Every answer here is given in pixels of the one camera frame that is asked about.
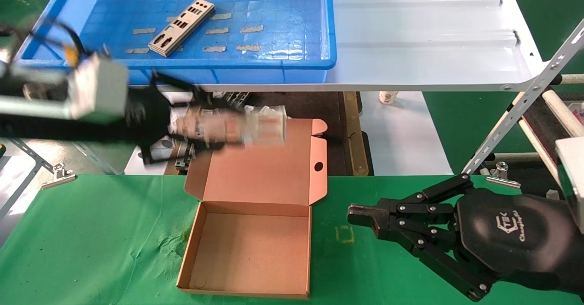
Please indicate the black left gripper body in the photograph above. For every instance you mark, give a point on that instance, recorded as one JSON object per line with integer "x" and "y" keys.
{"x": 148, "y": 118}

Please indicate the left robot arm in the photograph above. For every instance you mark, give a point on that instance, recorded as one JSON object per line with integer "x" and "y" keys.
{"x": 32, "y": 113}

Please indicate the white labelled carton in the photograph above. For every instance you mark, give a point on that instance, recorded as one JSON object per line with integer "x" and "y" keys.
{"x": 579, "y": 112}

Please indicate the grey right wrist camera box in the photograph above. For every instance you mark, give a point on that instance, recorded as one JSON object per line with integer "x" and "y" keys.
{"x": 572, "y": 181}

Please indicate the brown tape patch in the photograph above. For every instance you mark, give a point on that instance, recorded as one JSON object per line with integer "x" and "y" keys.
{"x": 137, "y": 50}
{"x": 247, "y": 47}
{"x": 252, "y": 28}
{"x": 214, "y": 48}
{"x": 144, "y": 31}
{"x": 221, "y": 16}
{"x": 217, "y": 31}

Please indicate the perforated white shelf post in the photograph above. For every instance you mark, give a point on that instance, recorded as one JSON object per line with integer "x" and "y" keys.
{"x": 100, "y": 160}
{"x": 524, "y": 95}

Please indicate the silver metal shield plate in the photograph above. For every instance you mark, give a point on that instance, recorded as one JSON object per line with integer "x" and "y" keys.
{"x": 246, "y": 127}
{"x": 182, "y": 26}

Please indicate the white background shelving rack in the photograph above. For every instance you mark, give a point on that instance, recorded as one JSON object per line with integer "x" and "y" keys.
{"x": 34, "y": 158}

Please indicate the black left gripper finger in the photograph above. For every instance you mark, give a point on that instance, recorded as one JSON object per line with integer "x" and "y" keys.
{"x": 187, "y": 97}
{"x": 182, "y": 144}

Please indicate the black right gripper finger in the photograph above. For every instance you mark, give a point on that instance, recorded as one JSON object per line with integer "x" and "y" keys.
{"x": 429, "y": 236}
{"x": 410, "y": 207}

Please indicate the green tablecloth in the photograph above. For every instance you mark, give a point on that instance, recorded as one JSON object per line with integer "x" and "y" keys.
{"x": 91, "y": 241}

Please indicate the large blue plastic tray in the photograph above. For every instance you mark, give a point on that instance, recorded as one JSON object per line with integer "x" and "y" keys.
{"x": 273, "y": 3}

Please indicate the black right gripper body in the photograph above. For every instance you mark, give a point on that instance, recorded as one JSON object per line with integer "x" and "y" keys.
{"x": 515, "y": 236}

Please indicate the open cardboard box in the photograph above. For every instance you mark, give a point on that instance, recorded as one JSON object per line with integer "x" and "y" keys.
{"x": 255, "y": 241}

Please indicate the silver spring clamp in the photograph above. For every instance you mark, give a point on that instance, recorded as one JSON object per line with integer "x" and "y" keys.
{"x": 502, "y": 177}
{"x": 57, "y": 179}

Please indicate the white paper cup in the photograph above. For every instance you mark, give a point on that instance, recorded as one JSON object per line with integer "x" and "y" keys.
{"x": 388, "y": 97}

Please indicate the white lower shelf board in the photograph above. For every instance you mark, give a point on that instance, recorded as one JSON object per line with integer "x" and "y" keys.
{"x": 401, "y": 136}

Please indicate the black foam mat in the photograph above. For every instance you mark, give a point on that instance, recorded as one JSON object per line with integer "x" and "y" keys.
{"x": 547, "y": 127}

